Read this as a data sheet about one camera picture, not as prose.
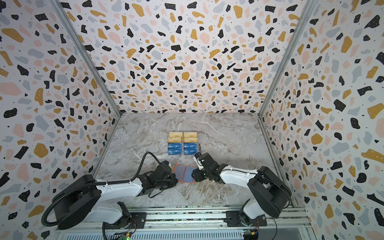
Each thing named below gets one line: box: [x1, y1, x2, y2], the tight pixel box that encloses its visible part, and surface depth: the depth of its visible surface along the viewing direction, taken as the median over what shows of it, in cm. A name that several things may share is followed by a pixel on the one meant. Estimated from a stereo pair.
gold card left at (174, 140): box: [168, 137, 182, 143], surface depth 99 cm
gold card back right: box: [184, 132, 197, 138], surface depth 99 cm
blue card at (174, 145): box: [168, 142, 182, 148], surface depth 99 cm
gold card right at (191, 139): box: [184, 137, 198, 143], surface depth 99 cm
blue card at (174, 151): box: [168, 147, 182, 155], surface depth 99 cm
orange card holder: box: [172, 163, 198, 184], surface depth 91 cm
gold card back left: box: [169, 132, 183, 138], surface depth 99 cm
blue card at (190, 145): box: [183, 142, 198, 149], surface depth 99 cm
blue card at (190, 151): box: [183, 147, 198, 155], surface depth 99 cm
